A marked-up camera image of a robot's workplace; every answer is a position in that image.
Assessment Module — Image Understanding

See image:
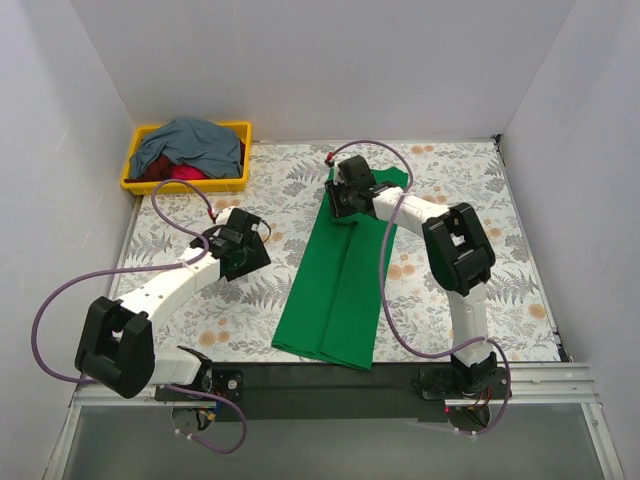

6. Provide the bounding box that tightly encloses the aluminium frame rail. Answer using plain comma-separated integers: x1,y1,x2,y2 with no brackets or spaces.
46,279,629,479

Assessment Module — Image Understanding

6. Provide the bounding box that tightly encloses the dark red t-shirt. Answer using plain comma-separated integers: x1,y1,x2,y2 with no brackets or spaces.
125,141,246,183

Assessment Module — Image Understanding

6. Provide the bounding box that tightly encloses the magenta t-shirt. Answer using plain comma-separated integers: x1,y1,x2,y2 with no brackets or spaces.
171,164,209,181

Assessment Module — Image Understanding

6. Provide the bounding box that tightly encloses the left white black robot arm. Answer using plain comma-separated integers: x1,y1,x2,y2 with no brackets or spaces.
74,207,270,400

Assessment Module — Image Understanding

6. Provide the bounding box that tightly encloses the yellow plastic bin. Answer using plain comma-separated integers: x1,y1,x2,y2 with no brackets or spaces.
119,120,253,195

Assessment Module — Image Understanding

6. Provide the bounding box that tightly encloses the green t-shirt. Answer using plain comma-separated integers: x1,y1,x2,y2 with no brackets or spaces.
271,195,387,371

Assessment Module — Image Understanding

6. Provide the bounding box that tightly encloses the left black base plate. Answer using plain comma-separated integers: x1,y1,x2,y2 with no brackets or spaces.
154,369,244,401

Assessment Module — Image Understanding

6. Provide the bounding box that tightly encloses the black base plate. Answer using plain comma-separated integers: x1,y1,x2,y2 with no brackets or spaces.
154,369,244,401
412,364,506,400

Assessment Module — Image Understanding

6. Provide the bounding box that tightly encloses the grey-blue t-shirt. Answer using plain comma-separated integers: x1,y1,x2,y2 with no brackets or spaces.
129,117,241,178

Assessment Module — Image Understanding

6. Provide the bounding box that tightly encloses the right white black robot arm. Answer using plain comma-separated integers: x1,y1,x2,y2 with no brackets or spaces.
325,156,497,398

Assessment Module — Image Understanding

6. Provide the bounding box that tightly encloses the floral patterned table mat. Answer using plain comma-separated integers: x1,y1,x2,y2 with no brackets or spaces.
98,141,561,363

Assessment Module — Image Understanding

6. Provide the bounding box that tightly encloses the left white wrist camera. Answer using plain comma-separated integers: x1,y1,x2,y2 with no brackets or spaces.
212,206,237,225

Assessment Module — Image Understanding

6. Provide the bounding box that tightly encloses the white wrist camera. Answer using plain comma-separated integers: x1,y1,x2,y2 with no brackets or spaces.
212,206,237,225
325,152,345,185

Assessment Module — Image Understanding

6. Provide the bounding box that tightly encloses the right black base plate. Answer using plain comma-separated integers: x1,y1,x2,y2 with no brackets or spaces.
412,364,506,400

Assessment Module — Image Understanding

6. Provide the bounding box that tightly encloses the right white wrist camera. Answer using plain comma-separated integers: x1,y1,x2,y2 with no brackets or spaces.
325,152,345,185

